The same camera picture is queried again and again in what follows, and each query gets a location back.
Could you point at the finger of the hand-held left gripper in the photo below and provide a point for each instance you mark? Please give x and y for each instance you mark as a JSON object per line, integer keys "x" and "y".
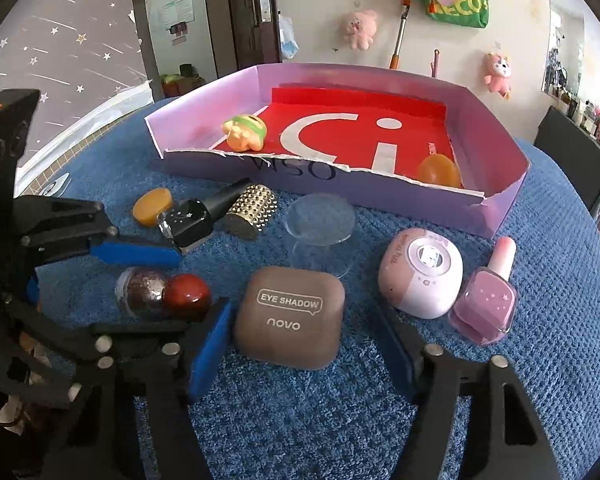
{"x": 135, "y": 252}
{"x": 40, "y": 330}

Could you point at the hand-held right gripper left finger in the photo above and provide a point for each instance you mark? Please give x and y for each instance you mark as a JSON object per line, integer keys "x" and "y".
{"x": 210, "y": 345}

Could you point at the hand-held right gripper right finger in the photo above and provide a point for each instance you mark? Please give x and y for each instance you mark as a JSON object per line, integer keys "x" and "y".
{"x": 395, "y": 345}

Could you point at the glitter nail polish red cap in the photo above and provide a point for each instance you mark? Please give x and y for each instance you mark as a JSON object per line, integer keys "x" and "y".
{"x": 150, "y": 285}

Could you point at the black nail polish bottle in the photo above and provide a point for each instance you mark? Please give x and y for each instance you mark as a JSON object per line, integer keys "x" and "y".
{"x": 190, "y": 220}

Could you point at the pink round gadget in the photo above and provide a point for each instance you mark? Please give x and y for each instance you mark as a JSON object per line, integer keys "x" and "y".
{"x": 420, "y": 280}

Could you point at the brown eye shadow case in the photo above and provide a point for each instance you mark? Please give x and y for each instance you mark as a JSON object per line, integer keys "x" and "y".
{"x": 290, "y": 317}

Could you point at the pink nail polish bottle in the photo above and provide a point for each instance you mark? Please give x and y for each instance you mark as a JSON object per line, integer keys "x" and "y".
{"x": 485, "y": 300}

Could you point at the gold studded bottle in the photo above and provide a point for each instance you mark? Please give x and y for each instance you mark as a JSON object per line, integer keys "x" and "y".
{"x": 252, "y": 210}

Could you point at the purple cardboard box red inside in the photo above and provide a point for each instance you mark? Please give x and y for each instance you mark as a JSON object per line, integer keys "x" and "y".
{"x": 380, "y": 195}

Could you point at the small orange round puck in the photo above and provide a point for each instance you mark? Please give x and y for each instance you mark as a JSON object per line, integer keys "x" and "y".
{"x": 152, "y": 205}

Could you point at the white plastic sheet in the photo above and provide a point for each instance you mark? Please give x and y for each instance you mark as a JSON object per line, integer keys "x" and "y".
{"x": 80, "y": 125}

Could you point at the yellow green toy figure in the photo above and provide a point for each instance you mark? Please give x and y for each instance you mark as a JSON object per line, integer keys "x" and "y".
{"x": 245, "y": 132}

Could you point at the pile of boxes in hallway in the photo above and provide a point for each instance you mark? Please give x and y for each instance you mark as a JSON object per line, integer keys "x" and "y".
{"x": 180, "y": 82}

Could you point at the orange egg-shaped ball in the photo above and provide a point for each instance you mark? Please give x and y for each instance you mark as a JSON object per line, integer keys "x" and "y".
{"x": 439, "y": 170}

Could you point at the white paper notice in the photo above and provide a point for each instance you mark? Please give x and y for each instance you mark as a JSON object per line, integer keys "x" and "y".
{"x": 177, "y": 10}

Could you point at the blue mask bag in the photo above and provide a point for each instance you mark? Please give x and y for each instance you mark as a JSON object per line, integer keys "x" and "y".
{"x": 287, "y": 37}

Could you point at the dark wooden door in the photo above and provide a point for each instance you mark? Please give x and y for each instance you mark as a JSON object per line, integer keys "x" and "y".
{"x": 245, "y": 10}

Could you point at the thin pink stick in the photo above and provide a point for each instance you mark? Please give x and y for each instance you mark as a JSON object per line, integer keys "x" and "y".
{"x": 435, "y": 62}

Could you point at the pink plush bear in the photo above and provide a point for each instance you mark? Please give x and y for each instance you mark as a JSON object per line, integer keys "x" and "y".
{"x": 499, "y": 72}

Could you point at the row of bottles and cosmetics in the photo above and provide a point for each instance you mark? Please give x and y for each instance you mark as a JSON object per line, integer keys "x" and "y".
{"x": 590, "y": 115}

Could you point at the wall mirror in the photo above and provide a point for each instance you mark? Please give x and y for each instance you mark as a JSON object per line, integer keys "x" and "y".
{"x": 562, "y": 55}

